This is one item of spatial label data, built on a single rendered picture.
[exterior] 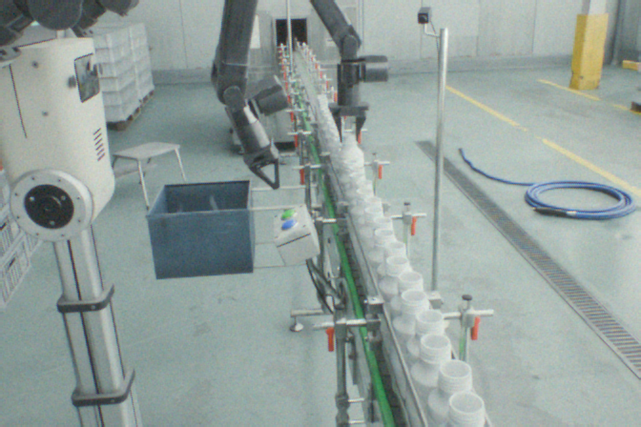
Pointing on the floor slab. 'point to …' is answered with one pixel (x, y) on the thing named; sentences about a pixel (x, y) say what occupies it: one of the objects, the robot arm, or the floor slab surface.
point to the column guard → (588, 50)
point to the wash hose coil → (569, 187)
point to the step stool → (143, 162)
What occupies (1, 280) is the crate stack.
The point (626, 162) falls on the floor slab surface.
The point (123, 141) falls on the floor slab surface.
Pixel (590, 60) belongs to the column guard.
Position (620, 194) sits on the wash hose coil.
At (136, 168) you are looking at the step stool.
